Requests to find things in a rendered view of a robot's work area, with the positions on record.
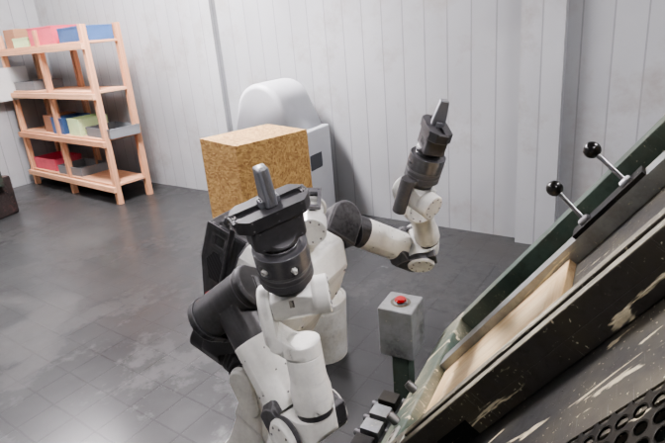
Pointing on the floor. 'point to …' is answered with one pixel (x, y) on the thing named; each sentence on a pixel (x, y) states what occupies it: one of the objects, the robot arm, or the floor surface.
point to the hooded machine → (280, 96)
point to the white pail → (333, 329)
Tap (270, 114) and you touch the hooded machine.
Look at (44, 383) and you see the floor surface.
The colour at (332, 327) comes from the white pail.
